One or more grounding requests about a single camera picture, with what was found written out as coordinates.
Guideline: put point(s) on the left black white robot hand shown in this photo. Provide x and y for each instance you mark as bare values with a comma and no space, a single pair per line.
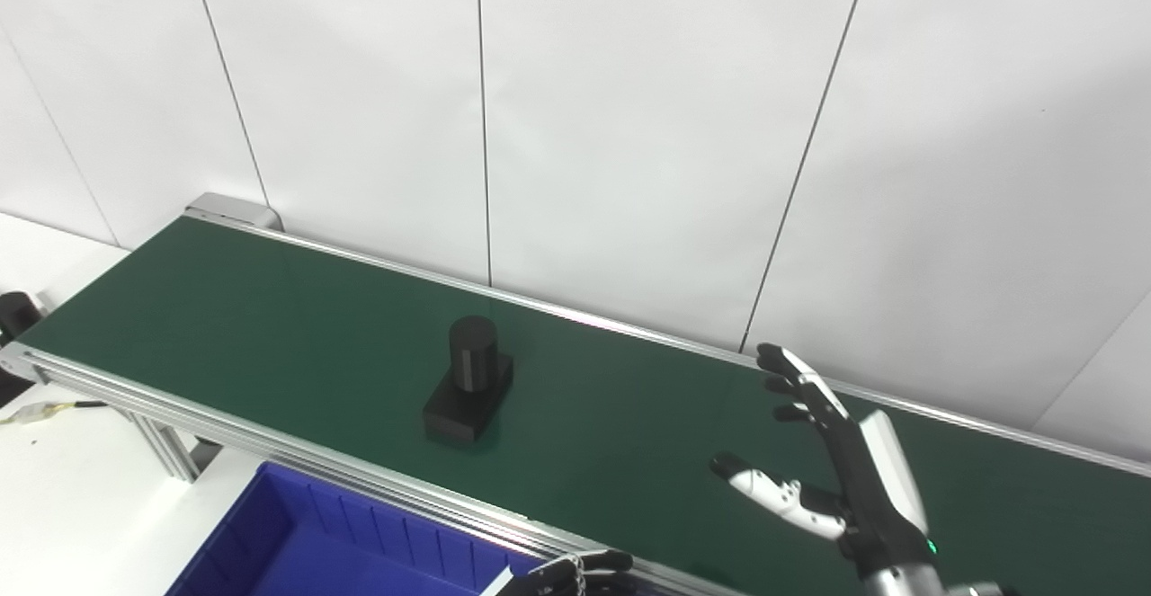
575,578

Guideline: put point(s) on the black conveyor motor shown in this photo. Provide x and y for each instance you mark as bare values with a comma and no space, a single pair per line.
16,313

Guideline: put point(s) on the green conveyor belt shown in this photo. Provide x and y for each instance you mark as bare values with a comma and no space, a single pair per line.
232,210
270,326

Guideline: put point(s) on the blue plastic bin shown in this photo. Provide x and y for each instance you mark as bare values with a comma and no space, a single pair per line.
306,551

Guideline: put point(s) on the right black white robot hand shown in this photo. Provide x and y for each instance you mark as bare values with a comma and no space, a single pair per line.
868,488

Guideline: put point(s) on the black cylinder-on-block part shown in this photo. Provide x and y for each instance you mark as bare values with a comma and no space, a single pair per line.
468,389

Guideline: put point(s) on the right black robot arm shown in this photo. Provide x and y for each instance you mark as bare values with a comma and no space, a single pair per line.
904,582

